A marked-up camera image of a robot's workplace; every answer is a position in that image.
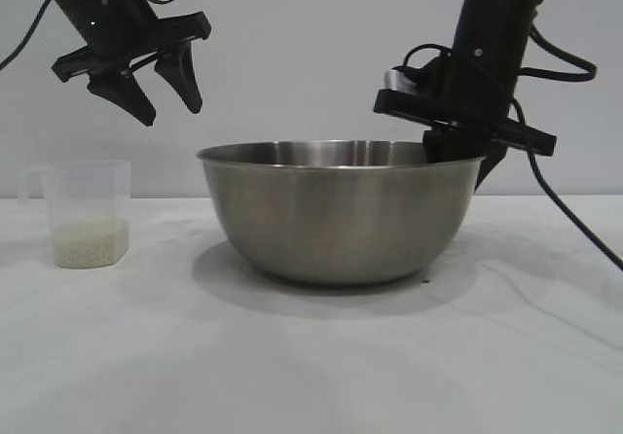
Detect black looped right arm cable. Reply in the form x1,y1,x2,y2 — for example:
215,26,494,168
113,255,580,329
520,8,599,85

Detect clear plastic measuring cup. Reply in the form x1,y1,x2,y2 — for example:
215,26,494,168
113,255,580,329
18,160,132,269

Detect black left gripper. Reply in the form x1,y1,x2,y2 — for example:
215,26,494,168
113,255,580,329
52,0,212,127

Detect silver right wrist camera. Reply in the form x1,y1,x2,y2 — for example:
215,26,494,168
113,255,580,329
384,68,425,96

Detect long black right arm cable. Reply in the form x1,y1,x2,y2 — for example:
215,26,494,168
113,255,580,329
401,43,623,272

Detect long black left arm cable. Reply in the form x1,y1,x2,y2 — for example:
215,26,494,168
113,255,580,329
0,0,53,71

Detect white uncooked rice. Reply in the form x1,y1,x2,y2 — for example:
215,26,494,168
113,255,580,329
54,217,130,269

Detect long black arm cable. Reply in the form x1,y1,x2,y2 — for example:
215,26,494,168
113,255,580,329
401,43,623,272
0,0,53,71

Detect stainless steel mixing bowl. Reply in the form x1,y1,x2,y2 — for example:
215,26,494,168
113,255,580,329
196,139,488,287

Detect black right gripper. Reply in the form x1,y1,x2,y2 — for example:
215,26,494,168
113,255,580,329
373,56,558,193

